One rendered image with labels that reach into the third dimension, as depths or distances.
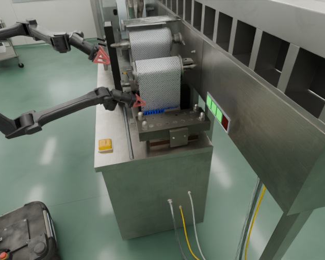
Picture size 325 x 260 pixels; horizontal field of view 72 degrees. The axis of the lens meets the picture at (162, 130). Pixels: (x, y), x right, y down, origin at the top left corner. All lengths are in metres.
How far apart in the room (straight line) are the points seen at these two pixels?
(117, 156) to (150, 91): 0.41
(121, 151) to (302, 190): 0.90
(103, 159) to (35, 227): 0.91
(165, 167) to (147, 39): 0.76
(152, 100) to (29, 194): 1.68
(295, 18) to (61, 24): 6.53
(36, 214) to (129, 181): 0.94
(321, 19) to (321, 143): 0.26
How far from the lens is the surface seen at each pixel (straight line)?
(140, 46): 1.42
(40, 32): 1.39
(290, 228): 1.11
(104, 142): 1.33
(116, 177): 1.30
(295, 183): 0.70
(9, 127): 1.21
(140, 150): 1.26
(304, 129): 0.63
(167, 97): 1.31
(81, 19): 6.84
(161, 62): 1.25
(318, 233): 2.27
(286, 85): 0.67
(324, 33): 0.58
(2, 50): 6.10
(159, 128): 1.19
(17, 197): 2.61
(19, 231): 2.00
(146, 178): 1.33
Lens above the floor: 1.75
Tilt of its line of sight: 38 degrees down
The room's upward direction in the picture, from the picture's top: 3 degrees counter-clockwise
